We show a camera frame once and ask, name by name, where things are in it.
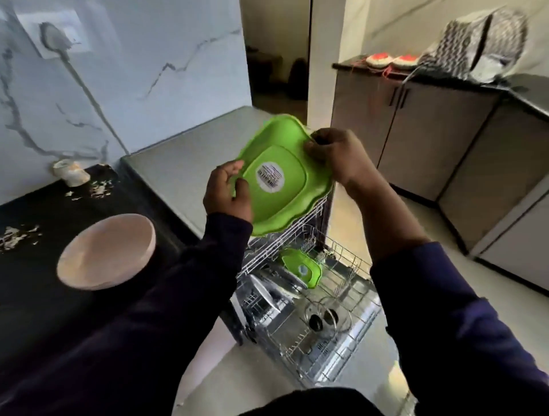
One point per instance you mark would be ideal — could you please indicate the white plug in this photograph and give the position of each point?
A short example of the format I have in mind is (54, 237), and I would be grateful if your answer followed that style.
(53, 36)

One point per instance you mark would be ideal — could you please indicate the white base cabinet door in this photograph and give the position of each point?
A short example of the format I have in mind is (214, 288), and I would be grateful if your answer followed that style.
(201, 355)

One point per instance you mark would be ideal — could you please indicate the silver dishwasher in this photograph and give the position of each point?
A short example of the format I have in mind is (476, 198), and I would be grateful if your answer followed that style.
(180, 171)

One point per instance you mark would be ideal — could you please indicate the person's left forearm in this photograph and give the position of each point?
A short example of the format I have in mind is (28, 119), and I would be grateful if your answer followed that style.
(128, 334)

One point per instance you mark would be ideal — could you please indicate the cream round plate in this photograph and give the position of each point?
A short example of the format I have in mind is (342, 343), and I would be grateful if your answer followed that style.
(262, 295)

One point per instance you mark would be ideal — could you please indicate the white low cabinet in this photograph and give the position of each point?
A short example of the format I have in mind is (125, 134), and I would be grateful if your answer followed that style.
(519, 244)

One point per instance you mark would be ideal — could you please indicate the person's left hand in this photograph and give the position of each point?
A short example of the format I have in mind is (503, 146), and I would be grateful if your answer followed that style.
(225, 190)

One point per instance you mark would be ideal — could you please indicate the black white patterned bag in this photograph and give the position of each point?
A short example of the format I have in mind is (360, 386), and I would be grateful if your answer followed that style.
(476, 43)

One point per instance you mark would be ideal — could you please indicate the dark low furniture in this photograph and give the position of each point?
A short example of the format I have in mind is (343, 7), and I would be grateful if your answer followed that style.
(263, 70)

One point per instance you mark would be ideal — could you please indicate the person's right forearm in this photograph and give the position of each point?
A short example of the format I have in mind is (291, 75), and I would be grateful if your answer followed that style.
(450, 334)

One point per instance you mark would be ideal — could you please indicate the white cup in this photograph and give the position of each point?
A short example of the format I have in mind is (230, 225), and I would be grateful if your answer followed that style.
(70, 171)

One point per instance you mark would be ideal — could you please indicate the dark bag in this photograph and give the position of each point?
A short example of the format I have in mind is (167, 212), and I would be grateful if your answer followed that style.
(298, 79)

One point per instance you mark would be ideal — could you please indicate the person's right hand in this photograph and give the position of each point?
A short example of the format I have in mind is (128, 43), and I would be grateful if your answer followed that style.
(339, 158)

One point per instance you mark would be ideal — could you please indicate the pink bowl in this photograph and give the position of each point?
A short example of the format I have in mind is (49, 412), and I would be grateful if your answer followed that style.
(107, 250)

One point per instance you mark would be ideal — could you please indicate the white wall socket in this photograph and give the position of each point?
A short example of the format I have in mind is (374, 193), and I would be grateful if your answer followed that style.
(81, 25)

